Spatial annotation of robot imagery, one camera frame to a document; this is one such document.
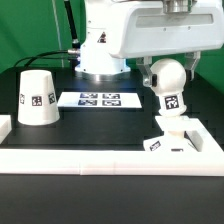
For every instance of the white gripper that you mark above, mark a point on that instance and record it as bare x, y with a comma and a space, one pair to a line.
142, 28

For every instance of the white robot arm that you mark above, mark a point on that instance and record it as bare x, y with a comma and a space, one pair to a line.
95, 61

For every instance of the white marker sheet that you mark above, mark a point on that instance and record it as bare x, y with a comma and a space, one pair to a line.
99, 100

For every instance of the white lamp bulb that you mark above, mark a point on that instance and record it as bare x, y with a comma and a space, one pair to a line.
171, 78

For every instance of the white lamp shade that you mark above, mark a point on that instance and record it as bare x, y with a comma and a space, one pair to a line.
37, 99

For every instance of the white lamp base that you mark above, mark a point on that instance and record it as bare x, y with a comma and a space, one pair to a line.
173, 138

